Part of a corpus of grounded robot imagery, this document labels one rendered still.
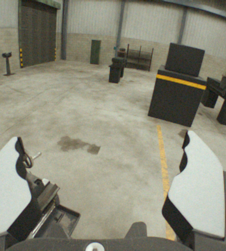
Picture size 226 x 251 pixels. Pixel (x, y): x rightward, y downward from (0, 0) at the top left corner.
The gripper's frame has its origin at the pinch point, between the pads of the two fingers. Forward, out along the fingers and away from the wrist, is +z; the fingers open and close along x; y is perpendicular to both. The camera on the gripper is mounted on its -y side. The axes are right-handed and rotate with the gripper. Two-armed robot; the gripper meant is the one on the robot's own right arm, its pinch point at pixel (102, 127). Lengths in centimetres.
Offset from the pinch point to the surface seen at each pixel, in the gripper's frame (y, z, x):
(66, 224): 101, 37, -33
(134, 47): 14, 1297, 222
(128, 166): 163, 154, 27
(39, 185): 61, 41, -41
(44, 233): 96, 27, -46
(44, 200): 68, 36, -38
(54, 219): 97, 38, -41
